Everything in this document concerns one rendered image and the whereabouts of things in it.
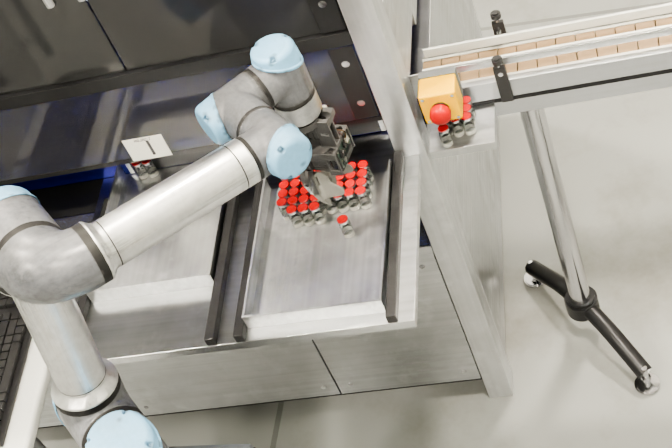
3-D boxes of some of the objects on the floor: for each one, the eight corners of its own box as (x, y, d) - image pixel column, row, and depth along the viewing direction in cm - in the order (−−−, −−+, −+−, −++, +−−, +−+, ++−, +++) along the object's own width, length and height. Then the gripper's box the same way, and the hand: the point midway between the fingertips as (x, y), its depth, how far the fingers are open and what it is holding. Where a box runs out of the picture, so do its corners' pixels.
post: (489, 376, 305) (155, -513, 158) (512, 373, 303) (197, -527, 156) (489, 398, 300) (146, -494, 154) (513, 395, 299) (190, -509, 152)
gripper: (319, 137, 197) (357, 221, 212) (339, 91, 203) (374, 175, 218) (272, 136, 201) (312, 219, 216) (293, 91, 207) (330, 174, 222)
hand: (327, 191), depth 217 cm, fingers closed
